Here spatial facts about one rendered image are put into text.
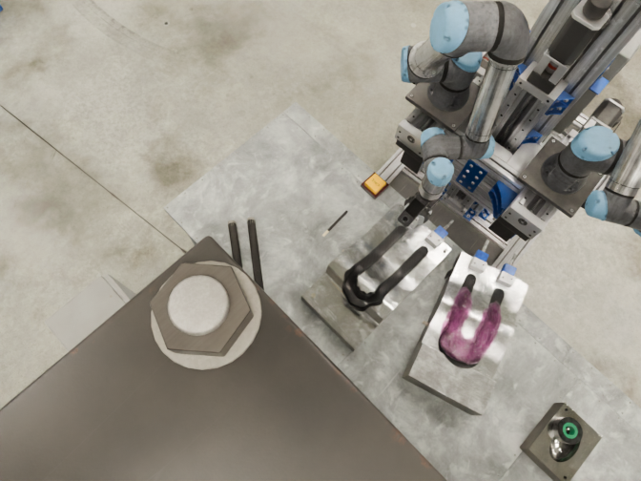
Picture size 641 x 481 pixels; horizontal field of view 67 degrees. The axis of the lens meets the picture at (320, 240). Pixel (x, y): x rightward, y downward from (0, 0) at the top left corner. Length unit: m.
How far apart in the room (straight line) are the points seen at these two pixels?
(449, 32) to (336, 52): 2.10
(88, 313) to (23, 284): 1.84
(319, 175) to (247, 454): 1.53
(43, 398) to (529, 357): 1.61
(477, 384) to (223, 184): 1.16
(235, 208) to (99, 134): 1.48
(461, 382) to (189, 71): 2.47
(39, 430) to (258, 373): 0.21
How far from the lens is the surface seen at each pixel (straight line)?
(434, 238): 1.76
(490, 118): 1.51
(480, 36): 1.32
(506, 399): 1.85
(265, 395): 0.51
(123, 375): 0.54
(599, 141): 1.72
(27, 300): 2.95
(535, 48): 1.80
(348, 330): 1.68
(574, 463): 1.86
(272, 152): 1.99
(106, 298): 1.15
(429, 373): 1.66
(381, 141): 2.98
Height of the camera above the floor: 2.51
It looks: 70 degrees down
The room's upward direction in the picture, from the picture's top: 6 degrees clockwise
